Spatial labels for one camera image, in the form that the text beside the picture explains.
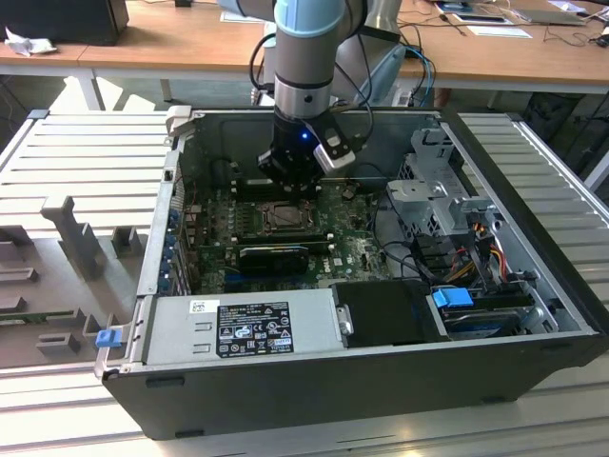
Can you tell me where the black graphics card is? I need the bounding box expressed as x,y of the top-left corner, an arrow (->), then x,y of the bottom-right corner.
237,245 -> 310,276

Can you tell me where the wooden office desk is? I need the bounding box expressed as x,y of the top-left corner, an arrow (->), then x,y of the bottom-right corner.
78,0 -> 609,96
0,41 -> 96,113

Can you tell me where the white paper sheet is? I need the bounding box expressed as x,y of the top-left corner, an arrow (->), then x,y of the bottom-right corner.
220,10 -> 266,24
466,24 -> 533,39

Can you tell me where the black box device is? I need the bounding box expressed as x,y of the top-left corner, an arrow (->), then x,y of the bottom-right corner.
0,0 -> 129,47

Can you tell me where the grey parts rack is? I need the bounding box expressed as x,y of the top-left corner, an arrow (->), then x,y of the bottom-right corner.
0,194 -> 153,370

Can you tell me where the black PC case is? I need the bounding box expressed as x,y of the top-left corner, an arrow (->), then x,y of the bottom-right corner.
92,107 -> 609,442

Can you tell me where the pale blue teach pendant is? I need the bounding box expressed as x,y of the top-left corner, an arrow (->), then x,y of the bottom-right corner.
361,46 -> 406,109

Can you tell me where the green motherboard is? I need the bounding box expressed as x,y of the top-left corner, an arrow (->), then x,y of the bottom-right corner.
183,180 -> 396,294

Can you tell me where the metal socket cover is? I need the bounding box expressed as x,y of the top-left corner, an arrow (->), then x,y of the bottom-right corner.
262,200 -> 318,232

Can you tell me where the hard disk in blue carrier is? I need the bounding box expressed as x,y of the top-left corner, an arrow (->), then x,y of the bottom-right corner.
431,286 -> 524,340

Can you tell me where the black plastic shroud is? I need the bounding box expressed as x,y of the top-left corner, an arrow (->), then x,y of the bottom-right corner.
330,279 -> 451,348

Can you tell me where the silver metal drive cage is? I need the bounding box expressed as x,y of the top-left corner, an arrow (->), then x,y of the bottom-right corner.
383,126 -> 508,248

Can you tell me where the coloured power wire bundle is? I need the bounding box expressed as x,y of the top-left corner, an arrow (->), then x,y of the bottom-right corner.
446,236 -> 506,283

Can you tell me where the CPU socket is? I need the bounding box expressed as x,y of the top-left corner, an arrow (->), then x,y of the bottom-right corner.
259,199 -> 320,235

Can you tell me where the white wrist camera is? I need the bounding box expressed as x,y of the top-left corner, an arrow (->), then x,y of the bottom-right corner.
312,135 -> 358,172

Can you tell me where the silver power supply unit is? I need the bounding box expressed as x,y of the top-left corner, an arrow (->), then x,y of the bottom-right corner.
142,288 -> 344,366

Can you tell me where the crumpled white paper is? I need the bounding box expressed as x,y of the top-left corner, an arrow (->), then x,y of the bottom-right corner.
4,26 -> 59,57

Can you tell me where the grey laptop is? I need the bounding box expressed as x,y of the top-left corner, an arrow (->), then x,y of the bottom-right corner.
516,7 -> 587,28

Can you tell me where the flat dark-screen tablet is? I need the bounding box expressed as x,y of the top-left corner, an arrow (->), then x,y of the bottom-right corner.
451,12 -> 508,25

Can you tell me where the silver CPU chip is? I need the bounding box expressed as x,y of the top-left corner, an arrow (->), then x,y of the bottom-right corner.
275,207 -> 306,226

